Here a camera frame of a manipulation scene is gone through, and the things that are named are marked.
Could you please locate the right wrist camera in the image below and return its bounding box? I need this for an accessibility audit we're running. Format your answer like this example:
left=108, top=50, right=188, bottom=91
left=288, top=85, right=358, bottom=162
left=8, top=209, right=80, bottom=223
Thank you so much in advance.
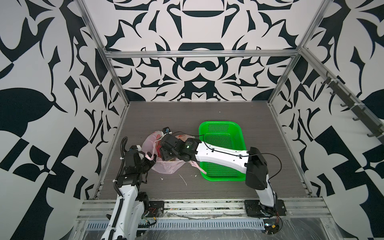
left=162, top=127, right=172, bottom=135

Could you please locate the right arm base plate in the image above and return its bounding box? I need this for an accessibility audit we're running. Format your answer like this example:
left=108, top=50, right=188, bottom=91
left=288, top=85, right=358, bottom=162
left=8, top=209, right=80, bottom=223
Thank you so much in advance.
left=244, top=200, right=287, bottom=218

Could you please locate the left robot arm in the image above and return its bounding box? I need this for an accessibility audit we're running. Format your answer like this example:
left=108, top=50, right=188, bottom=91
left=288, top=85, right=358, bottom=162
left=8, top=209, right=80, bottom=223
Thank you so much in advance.
left=101, top=145, right=157, bottom=240

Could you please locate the pink plastic bag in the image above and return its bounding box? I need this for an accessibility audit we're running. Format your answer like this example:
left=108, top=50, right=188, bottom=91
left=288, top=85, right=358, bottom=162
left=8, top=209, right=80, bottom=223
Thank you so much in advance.
left=141, top=131, right=187, bottom=174

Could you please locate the aluminium front rail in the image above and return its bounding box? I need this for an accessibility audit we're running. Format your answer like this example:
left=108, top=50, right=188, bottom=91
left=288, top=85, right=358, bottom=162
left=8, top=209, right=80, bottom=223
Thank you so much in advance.
left=77, top=198, right=332, bottom=221

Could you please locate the white slotted cable duct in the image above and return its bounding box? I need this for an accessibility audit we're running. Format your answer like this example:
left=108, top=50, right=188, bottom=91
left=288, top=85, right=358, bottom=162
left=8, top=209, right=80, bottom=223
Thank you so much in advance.
left=138, top=219, right=265, bottom=231

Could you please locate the green plastic basket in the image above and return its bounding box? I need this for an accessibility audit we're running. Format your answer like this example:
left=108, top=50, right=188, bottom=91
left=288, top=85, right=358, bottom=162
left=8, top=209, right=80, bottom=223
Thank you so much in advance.
left=199, top=121, right=247, bottom=182

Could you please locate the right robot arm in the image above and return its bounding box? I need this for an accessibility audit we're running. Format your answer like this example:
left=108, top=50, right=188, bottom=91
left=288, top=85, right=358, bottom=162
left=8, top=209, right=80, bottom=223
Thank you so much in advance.
left=159, top=134, right=277, bottom=210

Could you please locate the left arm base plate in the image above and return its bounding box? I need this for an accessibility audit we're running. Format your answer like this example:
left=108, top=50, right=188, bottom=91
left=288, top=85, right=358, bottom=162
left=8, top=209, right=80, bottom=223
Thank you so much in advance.
left=144, top=201, right=165, bottom=218

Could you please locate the small circuit board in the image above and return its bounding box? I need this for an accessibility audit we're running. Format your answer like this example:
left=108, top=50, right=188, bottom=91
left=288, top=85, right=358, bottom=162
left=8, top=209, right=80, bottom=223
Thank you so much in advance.
left=262, top=219, right=283, bottom=236

